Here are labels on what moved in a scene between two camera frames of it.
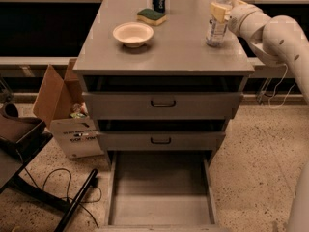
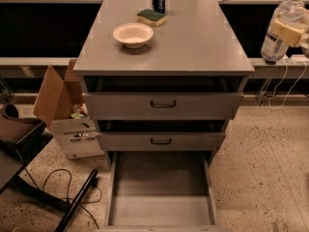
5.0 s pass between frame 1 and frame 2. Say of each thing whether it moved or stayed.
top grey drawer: stayed
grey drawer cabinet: stayed
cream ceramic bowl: stayed
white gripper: moved
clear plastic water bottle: moved
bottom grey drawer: stayed
